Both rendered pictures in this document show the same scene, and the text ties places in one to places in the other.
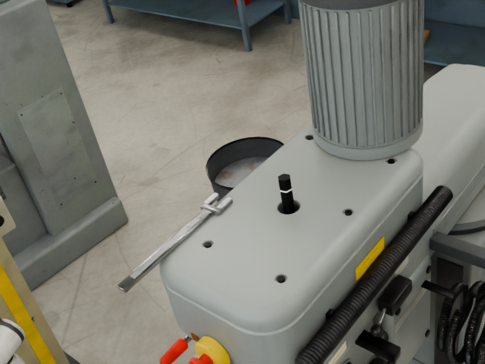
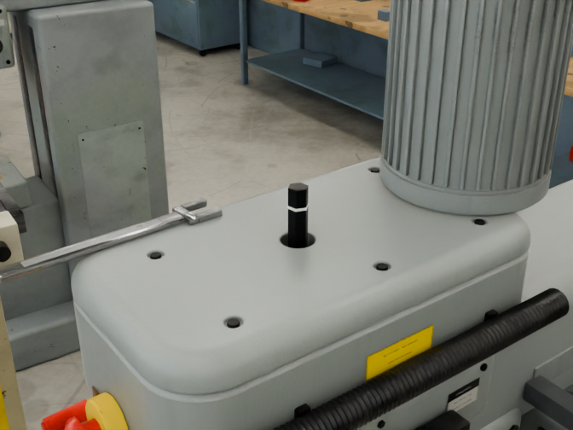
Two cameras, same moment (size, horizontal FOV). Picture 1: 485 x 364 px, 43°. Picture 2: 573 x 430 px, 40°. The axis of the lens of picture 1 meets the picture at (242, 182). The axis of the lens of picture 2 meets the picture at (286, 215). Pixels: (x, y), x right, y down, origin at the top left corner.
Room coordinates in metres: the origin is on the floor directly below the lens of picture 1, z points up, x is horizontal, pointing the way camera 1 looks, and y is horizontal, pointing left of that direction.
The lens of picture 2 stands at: (0.07, -0.14, 2.29)
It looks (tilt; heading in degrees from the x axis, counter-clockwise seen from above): 27 degrees down; 7
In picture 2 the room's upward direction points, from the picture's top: straight up
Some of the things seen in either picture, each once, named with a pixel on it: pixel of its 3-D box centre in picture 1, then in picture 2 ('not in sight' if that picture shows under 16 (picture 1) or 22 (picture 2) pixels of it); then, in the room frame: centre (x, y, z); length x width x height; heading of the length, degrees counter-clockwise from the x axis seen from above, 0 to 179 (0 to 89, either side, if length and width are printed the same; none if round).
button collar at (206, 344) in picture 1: (212, 354); (107, 424); (0.62, 0.10, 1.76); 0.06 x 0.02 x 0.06; 43
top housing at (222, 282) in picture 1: (299, 237); (308, 298); (0.79, -0.08, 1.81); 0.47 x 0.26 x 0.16; 133
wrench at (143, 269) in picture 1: (175, 240); (113, 238); (0.75, 0.12, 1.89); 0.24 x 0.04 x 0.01; 134
